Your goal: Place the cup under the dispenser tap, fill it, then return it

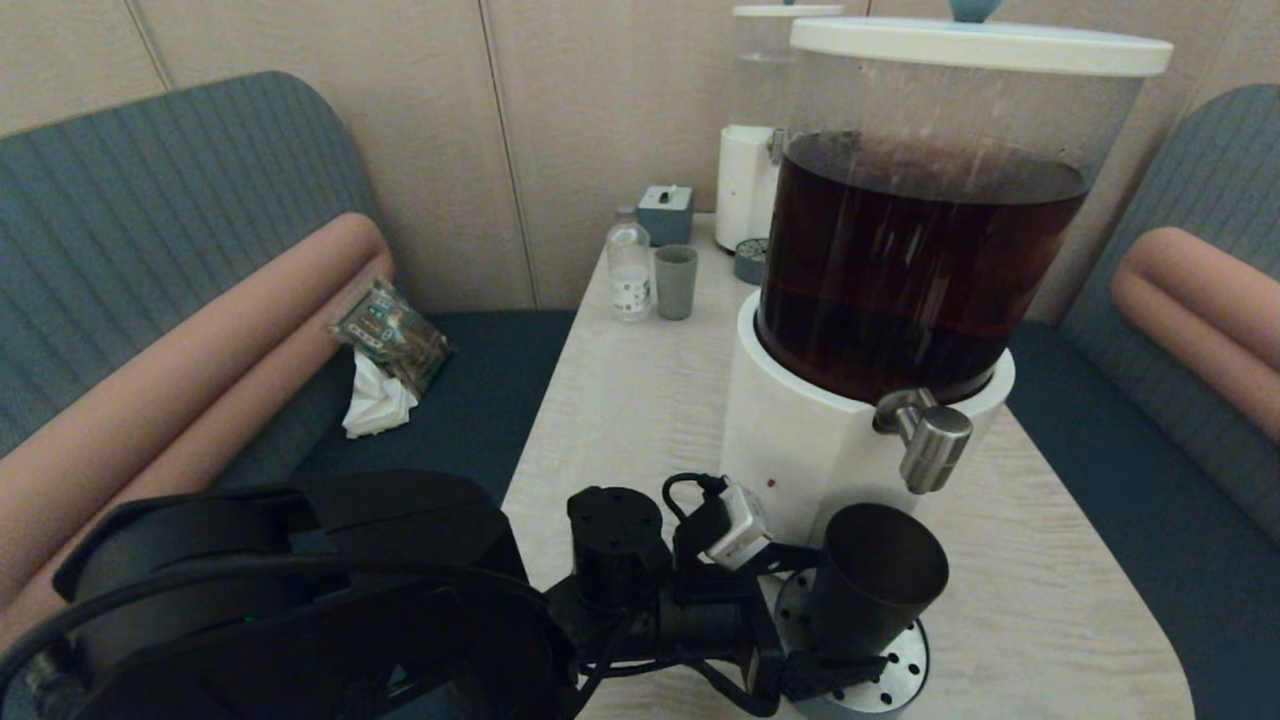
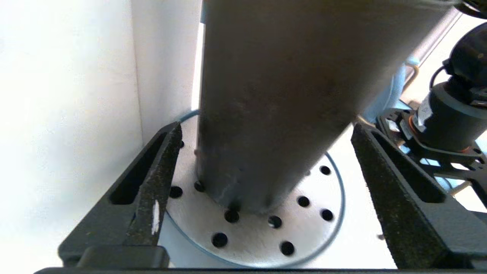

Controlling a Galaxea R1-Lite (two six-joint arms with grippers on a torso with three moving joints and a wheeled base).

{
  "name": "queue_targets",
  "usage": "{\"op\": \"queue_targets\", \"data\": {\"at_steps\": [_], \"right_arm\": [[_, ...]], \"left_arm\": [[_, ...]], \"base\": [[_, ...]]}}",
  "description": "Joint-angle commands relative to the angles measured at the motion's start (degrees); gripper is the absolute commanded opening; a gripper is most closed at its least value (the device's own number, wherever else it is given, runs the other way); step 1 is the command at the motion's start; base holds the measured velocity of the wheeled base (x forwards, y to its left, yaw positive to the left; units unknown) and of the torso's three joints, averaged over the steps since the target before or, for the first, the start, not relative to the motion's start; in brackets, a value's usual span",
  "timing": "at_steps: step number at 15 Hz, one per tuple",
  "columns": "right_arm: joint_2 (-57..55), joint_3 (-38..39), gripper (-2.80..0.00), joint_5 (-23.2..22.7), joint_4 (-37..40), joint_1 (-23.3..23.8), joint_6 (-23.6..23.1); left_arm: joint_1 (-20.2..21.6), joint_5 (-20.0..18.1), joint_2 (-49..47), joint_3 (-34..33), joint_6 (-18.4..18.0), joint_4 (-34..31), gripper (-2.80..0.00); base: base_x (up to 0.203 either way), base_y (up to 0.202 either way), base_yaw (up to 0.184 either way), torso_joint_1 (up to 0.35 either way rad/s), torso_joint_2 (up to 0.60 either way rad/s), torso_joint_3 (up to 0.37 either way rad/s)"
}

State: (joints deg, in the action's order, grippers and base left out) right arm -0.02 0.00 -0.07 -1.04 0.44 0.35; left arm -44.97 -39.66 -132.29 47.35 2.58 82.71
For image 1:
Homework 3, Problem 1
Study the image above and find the round grey perforated drip tray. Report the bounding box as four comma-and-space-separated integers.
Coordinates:
770, 565, 931, 720

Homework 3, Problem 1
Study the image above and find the crumpled white tissue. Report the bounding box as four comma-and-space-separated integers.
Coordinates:
342, 350, 421, 440

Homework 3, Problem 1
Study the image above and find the small clear water dispenser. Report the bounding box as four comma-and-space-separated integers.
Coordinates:
714, 16, 801, 255

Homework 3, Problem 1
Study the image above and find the blue-grey tissue box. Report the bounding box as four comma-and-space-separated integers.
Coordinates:
637, 185, 695, 248

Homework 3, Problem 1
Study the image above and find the white large dispenser lid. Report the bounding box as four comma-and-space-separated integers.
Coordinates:
790, 0, 1173, 79

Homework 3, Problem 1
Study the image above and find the black plastic cup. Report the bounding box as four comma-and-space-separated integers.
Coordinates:
805, 503, 949, 661

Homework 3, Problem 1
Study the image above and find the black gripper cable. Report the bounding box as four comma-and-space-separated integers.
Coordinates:
690, 655, 781, 719

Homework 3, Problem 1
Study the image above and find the grey-green ribbed bench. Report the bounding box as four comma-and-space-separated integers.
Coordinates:
0, 72, 393, 661
1040, 85, 1280, 546

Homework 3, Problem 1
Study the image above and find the dark blue seat cushion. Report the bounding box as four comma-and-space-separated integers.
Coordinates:
1003, 322, 1280, 720
215, 312, 579, 511

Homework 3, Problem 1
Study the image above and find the green snack packet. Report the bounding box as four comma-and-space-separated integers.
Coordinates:
328, 277, 456, 397

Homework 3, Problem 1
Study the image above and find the clear plastic water bottle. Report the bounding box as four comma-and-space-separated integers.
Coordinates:
606, 205, 654, 323

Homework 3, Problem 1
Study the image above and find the grey-green cup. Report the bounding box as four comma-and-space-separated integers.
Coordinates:
654, 245, 699, 322

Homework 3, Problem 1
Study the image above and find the pink bolster cushion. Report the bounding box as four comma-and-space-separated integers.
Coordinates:
1108, 268, 1280, 448
0, 255, 396, 651
1120, 227, 1280, 376
0, 213, 393, 601

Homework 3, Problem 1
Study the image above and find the white small dispenser lid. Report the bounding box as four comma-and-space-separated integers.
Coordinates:
733, 0, 846, 21

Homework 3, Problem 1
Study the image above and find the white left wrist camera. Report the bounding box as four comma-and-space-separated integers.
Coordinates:
700, 483, 773, 571

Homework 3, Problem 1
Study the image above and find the silver dispenser tap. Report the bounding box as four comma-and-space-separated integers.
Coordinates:
872, 388, 973, 495

